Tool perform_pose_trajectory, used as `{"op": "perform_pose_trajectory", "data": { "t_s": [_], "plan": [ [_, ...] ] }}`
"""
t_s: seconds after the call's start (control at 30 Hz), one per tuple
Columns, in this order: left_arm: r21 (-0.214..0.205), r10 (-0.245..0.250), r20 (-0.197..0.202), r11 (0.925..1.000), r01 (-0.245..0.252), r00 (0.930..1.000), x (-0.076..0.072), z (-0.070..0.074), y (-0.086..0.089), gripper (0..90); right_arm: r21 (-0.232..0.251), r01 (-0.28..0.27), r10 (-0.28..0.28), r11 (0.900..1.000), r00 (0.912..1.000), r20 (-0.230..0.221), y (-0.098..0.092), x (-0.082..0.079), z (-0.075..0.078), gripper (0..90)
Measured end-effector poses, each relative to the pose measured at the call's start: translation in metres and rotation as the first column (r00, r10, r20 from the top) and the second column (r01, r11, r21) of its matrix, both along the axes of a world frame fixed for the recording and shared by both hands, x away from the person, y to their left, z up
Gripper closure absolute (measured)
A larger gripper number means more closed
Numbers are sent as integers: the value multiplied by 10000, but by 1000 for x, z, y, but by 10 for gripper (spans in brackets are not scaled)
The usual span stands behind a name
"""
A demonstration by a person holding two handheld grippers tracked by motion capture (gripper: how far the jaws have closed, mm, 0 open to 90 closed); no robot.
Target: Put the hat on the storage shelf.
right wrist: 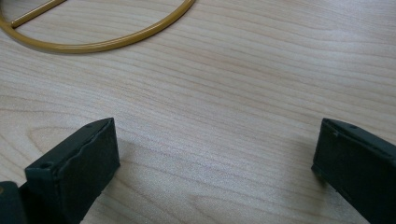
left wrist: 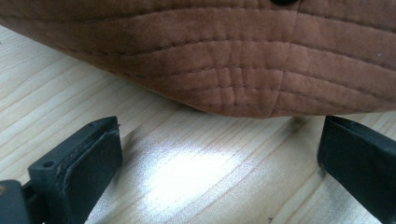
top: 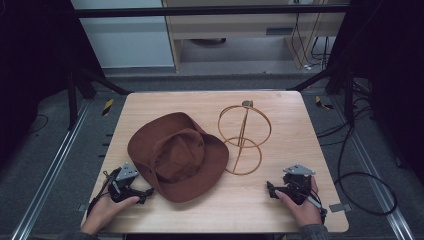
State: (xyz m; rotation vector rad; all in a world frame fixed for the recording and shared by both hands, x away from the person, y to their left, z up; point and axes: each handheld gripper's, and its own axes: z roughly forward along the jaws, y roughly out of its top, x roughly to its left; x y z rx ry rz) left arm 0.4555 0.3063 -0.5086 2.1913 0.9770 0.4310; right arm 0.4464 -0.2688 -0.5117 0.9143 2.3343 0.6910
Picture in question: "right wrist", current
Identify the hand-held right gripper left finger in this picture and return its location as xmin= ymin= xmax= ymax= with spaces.
xmin=18 ymin=117 xmax=121 ymax=224

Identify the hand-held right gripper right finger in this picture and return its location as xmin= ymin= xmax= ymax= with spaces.
xmin=311 ymin=118 xmax=396 ymax=224

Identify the yellow ring hoop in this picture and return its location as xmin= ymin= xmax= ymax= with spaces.
xmin=0 ymin=0 xmax=196 ymax=54

